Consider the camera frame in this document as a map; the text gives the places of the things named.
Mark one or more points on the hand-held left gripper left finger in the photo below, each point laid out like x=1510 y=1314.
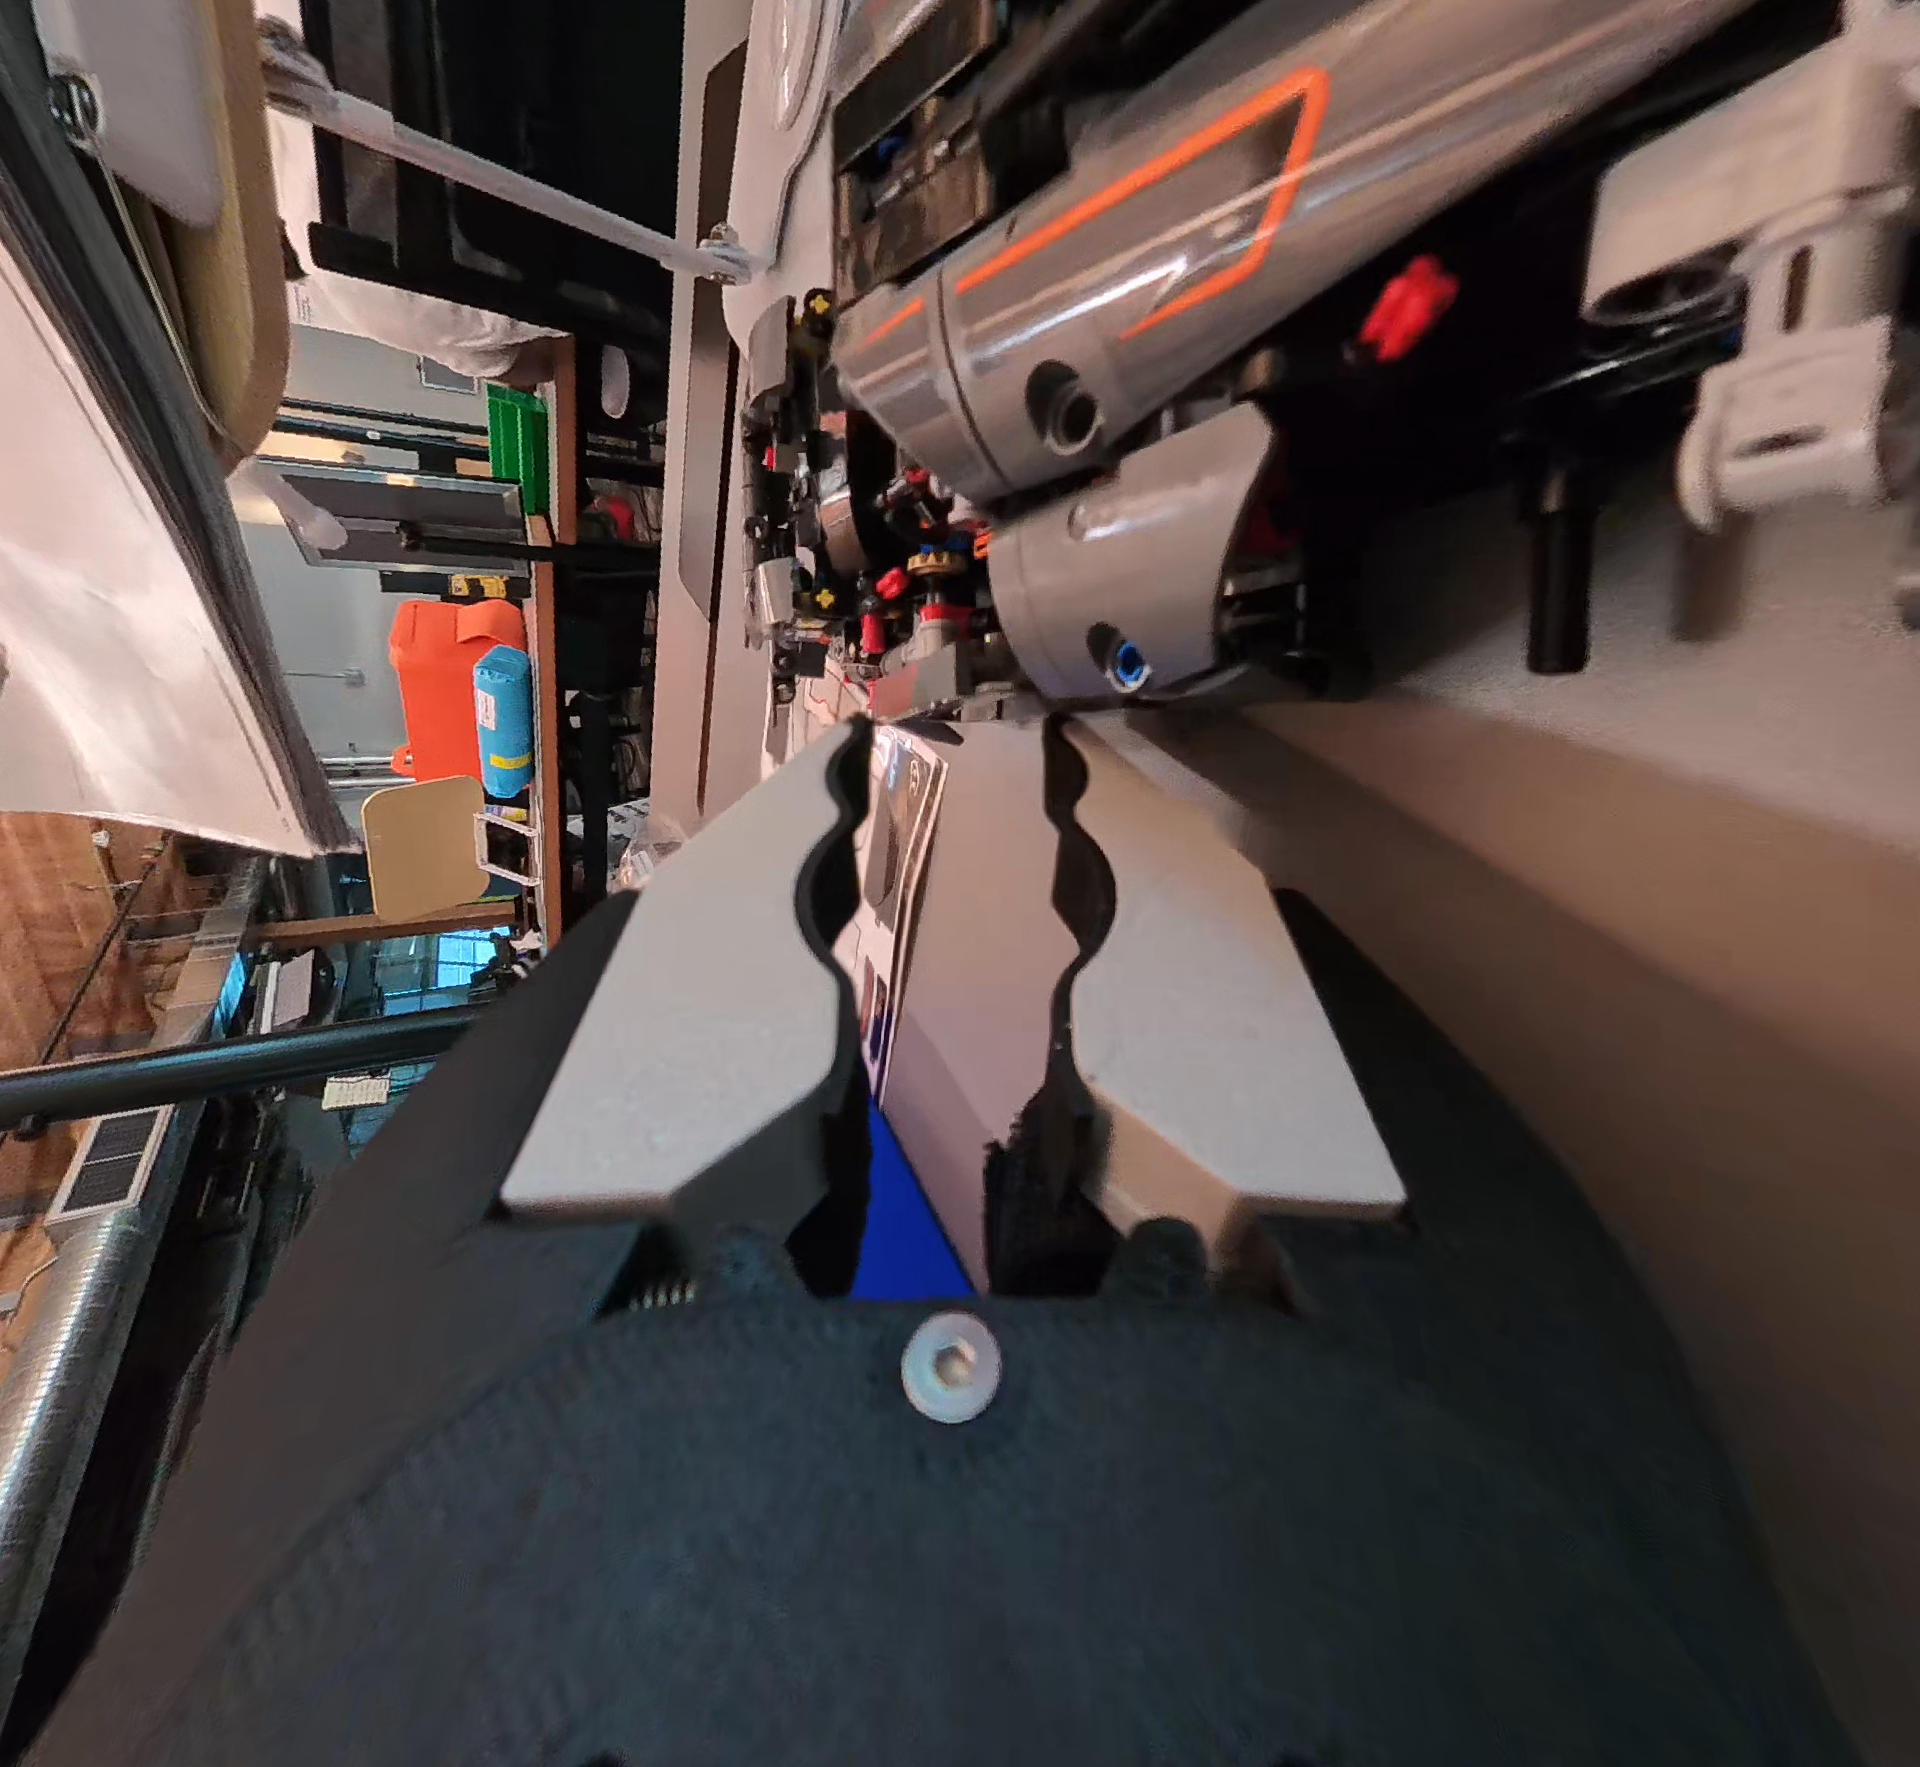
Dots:
x=705 y=1046

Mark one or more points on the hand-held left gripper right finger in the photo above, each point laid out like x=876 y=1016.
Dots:
x=1231 y=1046

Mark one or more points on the grey black lego car model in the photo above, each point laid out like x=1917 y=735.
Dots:
x=1200 y=297

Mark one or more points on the lego sticker sheet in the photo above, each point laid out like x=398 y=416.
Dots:
x=900 y=868

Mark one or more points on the blue storage bin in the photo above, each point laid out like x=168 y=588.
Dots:
x=900 y=1227

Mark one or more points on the beige square board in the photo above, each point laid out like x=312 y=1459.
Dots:
x=424 y=850

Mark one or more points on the blue roll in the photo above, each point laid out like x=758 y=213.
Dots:
x=506 y=725

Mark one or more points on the orange plastic object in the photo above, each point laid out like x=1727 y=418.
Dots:
x=434 y=686

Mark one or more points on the black metal bar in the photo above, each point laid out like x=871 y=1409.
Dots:
x=224 y=1069

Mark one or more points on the green plastic box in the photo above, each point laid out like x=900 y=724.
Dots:
x=517 y=447

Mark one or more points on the beige curved board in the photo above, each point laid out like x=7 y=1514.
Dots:
x=240 y=222

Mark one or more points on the silver air duct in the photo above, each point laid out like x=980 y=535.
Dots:
x=59 y=1377

